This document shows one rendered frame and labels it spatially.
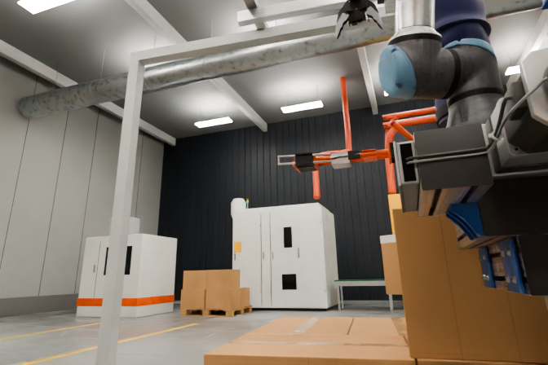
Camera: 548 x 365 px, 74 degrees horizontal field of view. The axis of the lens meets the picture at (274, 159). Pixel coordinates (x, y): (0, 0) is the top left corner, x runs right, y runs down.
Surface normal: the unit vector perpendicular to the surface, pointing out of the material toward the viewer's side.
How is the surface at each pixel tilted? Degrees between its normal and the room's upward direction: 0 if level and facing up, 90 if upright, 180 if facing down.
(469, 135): 90
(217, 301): 90
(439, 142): 90
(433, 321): 90
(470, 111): 73
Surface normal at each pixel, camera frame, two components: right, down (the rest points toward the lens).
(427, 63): 0.11, 0.00
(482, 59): 0.11, -0.30
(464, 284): -0.31, -0.28
